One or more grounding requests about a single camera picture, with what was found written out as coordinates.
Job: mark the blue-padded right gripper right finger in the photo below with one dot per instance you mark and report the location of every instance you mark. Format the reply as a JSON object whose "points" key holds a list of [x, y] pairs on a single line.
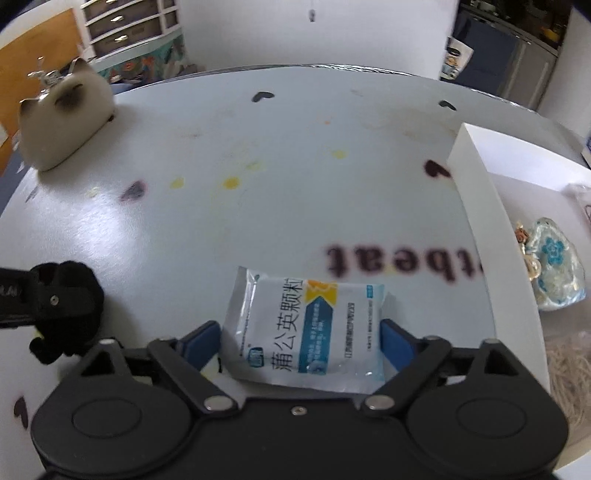
{"points": [[416, 362]]}

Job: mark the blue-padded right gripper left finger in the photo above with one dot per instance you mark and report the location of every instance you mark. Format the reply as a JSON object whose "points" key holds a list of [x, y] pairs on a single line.
{"points": [[183, 361]]}

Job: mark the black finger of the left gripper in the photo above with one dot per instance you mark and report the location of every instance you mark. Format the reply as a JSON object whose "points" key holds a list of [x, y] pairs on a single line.
{"points": [[25, 299]]}

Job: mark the white blue medicine sachet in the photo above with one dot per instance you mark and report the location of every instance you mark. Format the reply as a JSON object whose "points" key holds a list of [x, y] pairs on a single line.
{"points": [[304, 333]]}

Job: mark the blue floral drawstring pouch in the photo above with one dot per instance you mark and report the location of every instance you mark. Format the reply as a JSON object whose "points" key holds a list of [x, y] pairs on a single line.
{"points": [[555, 271]]}

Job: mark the bagged tan cord turquoise pendant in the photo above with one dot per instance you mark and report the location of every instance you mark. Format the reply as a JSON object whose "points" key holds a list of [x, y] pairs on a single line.
{"points": [[582, 194]]}

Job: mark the cat-shaped cream ceramic holder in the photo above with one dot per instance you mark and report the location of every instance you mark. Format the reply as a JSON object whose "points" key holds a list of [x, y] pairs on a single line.
{"points": [[68, 111]]}

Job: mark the white shallow tray box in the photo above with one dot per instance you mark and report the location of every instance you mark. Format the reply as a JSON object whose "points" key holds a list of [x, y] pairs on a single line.
{"points": [[504, 181]]}

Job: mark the colourful patterned storage box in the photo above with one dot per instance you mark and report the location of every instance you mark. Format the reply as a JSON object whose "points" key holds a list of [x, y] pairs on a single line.
{"points": [[151, 61]]}

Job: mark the white drawer cabinet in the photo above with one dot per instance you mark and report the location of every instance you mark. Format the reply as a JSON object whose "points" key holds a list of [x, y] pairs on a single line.
{"points": [[114, 25]]}

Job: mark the cartoon print tote bag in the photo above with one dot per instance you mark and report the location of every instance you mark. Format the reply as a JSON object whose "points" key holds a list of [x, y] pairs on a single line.
{"points": [[458, 55]]}

